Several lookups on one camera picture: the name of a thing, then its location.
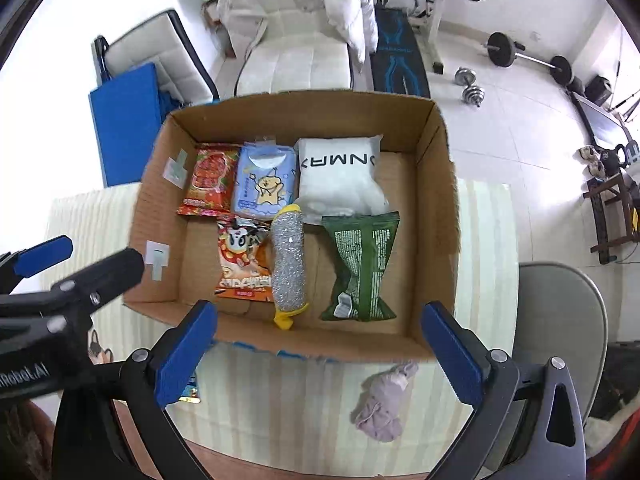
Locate blue Nestle sachet strip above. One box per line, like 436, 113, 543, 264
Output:
179, 376, 201, 404

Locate pink grey cloth bundle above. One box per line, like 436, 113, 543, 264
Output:
352, 362, 419, 443

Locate orange panda snack packet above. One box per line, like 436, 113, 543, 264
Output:
215, 216, 272, 302

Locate red floral snack packet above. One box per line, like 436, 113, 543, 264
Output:
177, 143, 241, 217

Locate green snack packet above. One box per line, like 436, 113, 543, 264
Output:
320, 211, 400, 322

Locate blue tissue pack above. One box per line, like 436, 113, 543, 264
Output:
231, 142, 297, 221

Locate white packaged towel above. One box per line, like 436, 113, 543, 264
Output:
295, 136, 390, 226

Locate grey office chair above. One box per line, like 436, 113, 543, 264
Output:
513, 261, 608, 417

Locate blue folded mat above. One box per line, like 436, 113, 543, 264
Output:
89, 63, 181, 186

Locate cardboard milk box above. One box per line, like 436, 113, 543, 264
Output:
122, 89, 461, 365

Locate dark wooden chair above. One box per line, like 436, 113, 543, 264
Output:
582, 170, 639, 266

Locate white side chair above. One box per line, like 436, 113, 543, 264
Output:
92, 9, 219, 105

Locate pair of slippers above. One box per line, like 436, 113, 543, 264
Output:
577, 146, 606, 180

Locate white padded chair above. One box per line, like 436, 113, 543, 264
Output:
235, 9, 352, 96

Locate black treadmill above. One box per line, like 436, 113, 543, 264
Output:
570, 92, 632, 151

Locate chrome dumbbell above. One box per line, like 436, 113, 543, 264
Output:
454, 67, 485, 107

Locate black tripod stand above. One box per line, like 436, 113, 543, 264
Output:
604, 60, 639, 120

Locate weight bench rack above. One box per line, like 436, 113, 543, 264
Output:
376, 0, 445, 75

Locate black kettlebell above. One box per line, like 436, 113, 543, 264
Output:
585, 75, 613, 106

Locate barbell on floor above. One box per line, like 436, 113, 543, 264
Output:
485, 32, 574, 87

